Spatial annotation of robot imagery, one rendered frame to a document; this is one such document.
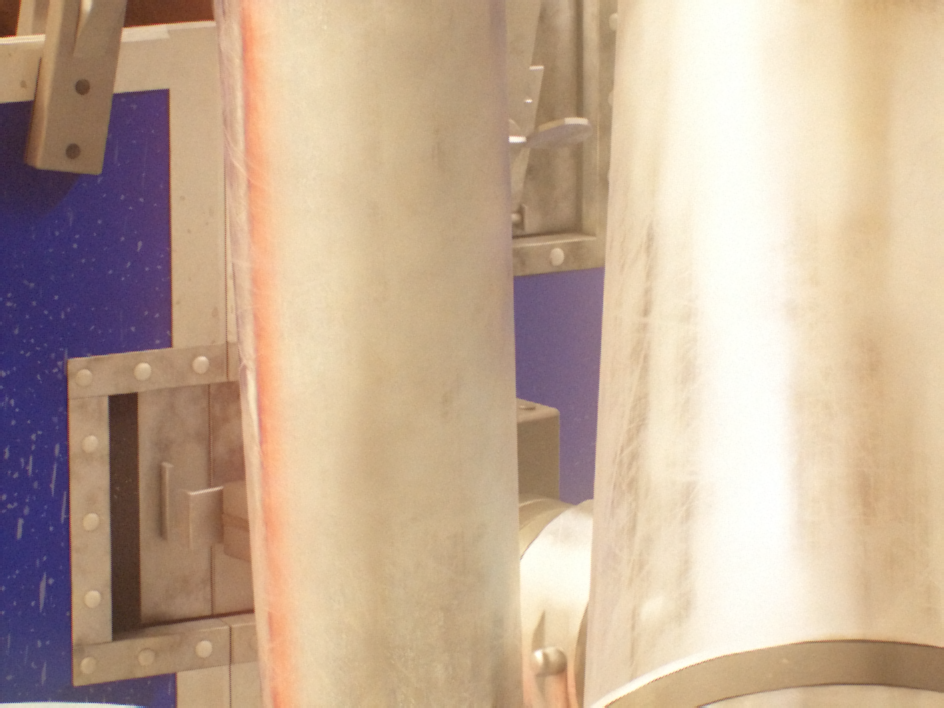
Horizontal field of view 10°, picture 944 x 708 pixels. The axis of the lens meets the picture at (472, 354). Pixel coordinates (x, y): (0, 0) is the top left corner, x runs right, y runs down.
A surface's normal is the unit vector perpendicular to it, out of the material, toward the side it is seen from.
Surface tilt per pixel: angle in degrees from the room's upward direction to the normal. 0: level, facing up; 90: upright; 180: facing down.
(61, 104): 90
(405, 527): 116
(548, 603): 66
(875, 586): 26
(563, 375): 90
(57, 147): 90
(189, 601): 90
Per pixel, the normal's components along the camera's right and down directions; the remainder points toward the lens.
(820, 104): -0.10, -0.78
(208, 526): 0.65, 0.17
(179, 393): 0.45, 0.20
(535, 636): -0.09, 0.22
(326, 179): -0.29, 0.62
